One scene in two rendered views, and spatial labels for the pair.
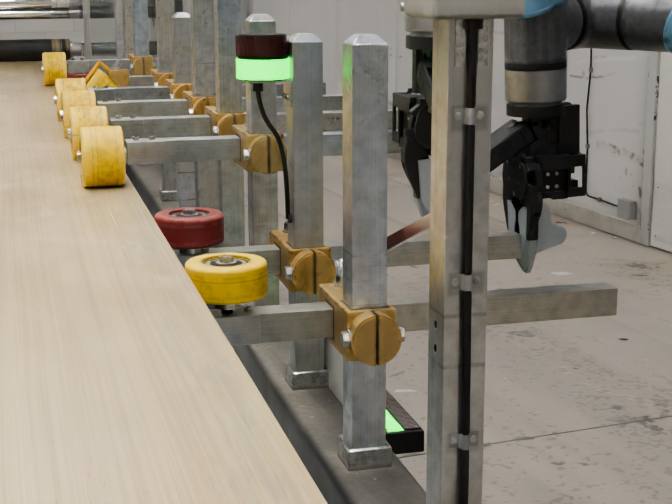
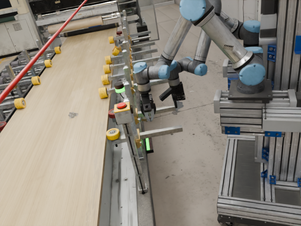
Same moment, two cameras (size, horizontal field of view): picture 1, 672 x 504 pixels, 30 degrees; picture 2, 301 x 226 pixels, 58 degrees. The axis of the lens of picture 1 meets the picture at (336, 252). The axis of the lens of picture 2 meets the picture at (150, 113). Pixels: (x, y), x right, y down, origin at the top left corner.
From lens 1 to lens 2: 0.76 m
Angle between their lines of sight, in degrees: 22
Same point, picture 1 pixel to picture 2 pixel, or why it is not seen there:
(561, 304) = (172, 131)
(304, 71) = (126, 89)
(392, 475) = (143, 162)
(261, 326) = (119, 141)
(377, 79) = not seen: hidden behind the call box
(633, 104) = (252, 7)
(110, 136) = (103, 90)
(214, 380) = (96, 173)
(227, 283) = (111, 137)
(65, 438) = (72, 191)
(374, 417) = (139, 153)
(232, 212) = not seen: hidden behind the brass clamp
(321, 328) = not seen: hidden behind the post
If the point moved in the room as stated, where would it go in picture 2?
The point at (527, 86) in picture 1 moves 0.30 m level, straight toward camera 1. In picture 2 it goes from (170, 83) to (157, 107)
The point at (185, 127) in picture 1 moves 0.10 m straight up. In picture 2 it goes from (122, 76) to (119, 65)
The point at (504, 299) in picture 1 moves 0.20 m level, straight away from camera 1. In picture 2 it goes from (161, 132) to (169, 114)
